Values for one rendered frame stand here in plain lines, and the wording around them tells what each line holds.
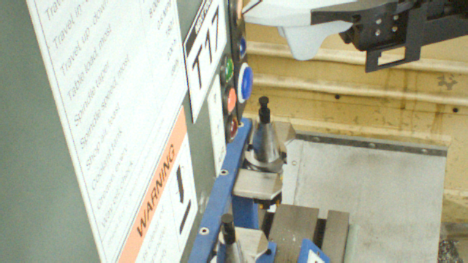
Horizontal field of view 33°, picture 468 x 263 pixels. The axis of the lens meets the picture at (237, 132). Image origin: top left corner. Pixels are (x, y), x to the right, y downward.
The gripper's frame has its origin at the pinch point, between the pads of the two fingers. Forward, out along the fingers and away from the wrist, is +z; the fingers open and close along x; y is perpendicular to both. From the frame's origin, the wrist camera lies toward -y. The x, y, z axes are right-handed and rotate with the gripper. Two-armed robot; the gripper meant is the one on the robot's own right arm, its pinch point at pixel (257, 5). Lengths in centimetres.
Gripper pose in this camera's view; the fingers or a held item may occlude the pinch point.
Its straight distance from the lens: 66.3
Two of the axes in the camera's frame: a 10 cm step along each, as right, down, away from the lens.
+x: -3.0, -6.4, 7.1
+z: -9.5, 2.4, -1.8
